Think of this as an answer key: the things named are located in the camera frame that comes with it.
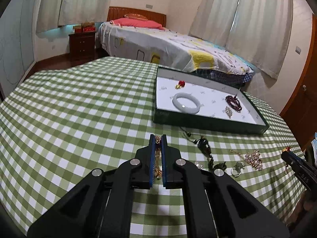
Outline silver pearl ring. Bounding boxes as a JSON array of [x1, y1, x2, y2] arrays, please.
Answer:
[[230, 161, 246, 178]]

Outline black pendant cord necklace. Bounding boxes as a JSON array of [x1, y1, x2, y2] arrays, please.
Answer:
[[178, 126, 227, 172]]

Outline gold chain bracelet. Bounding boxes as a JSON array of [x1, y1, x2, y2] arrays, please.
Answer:
[[154, 135, 164, 179]]

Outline dark red bead bracelet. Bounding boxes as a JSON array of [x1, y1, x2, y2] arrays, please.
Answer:
[[224, 94, 243, 113]]

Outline red gold knot charm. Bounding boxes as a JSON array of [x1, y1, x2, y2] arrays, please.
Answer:
[[175, 81, 186, 89]]

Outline green white jewelry tray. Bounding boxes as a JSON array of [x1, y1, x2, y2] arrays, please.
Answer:
[[153, 66, 269, 135]]

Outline small red earring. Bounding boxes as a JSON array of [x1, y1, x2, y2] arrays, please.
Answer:
[[281, 146, 291, 175]]

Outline small silver earring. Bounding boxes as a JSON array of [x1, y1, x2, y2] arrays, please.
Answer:
[[195, 161, 204, 170]]

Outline brown wooden door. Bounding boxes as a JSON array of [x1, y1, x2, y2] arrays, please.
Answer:
[[280, 15, 316, 150]]

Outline green checkered tablecloth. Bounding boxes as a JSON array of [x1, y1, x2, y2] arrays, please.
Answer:
[[1, 58, 304, 234]]

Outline small crystal brooch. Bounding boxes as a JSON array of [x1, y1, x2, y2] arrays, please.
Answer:
[[225, 106, 233, 119]]

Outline pale jade bangle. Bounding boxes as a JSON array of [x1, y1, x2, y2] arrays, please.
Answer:
[[172, 92, 201, 114]]

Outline dark wooden nightstand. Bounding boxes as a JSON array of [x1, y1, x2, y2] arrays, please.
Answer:
[[69, 31, 96, 61]]

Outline right white curtain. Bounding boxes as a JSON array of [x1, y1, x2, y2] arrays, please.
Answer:
[[189, 0, 293, 79]]

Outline white curtain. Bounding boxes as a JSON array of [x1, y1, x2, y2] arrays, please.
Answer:
[[189, 0, 293, 79], [36, 0, 111, 33]]

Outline bed with patterned sheet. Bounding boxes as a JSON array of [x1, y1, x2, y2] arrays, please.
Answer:
[[96, 22, 254, 86]]

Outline frosted glass wardrobe door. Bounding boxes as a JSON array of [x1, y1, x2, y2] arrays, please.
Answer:
[[1, 0, 36, 97]]

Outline red boxes on nightstand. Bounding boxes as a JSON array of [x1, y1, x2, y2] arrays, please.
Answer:
[[73, 22, 96, 33]]

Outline pink pillow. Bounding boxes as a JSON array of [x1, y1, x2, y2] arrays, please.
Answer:
[[110, 18, 165, 30]]

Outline orange embroidered pillow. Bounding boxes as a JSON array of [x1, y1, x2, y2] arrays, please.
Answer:
[[124, 13, 148, 21]]

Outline wooden headboard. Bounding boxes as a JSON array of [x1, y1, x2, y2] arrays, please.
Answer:
[[106, 7, 167, 27]]

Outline left white curtain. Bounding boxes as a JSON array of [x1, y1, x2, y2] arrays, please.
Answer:
[[36, 0, 111, 33]]

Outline wall light switch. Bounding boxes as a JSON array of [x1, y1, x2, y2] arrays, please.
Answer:
[[296, 46, 301, 54]]

